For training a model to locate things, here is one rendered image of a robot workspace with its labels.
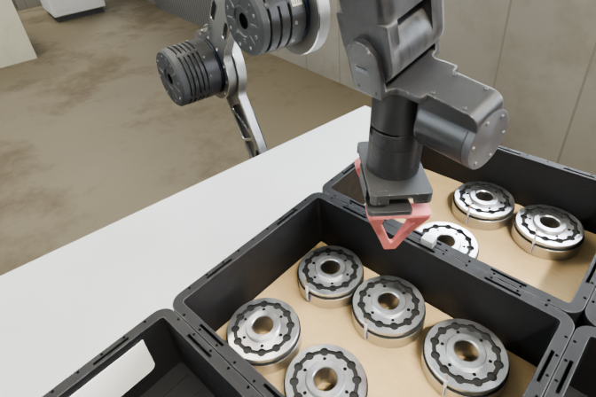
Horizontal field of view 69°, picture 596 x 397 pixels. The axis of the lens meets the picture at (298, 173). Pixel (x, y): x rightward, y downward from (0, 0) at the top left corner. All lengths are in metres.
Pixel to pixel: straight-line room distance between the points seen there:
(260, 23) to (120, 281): 0.60
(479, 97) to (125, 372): 0.51
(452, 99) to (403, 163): 0.10
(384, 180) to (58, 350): 0.69
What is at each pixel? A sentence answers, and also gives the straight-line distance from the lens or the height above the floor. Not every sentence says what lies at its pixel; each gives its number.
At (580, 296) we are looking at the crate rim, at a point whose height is 0.93.
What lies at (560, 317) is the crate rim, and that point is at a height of 0.93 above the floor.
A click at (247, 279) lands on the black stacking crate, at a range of 0.68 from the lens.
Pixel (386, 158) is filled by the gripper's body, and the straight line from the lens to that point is 0.45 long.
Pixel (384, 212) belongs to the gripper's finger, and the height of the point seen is 1.08.
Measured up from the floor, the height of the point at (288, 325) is 0.86.
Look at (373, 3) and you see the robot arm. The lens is 0.35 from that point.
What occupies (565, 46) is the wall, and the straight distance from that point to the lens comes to 2.28.
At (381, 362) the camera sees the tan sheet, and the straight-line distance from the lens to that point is 0.64.
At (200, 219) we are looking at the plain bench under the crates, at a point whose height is 0.70.
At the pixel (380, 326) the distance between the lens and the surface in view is 0.64.
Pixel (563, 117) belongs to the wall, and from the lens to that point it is 2.38.
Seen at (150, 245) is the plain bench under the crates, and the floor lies 0.70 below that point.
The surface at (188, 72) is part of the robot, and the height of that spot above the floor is 0.92.
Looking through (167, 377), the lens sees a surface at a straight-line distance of 0.67.
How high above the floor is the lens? 1.38
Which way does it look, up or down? 36 degrees down
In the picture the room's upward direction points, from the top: 6 degrees counter-clockwise
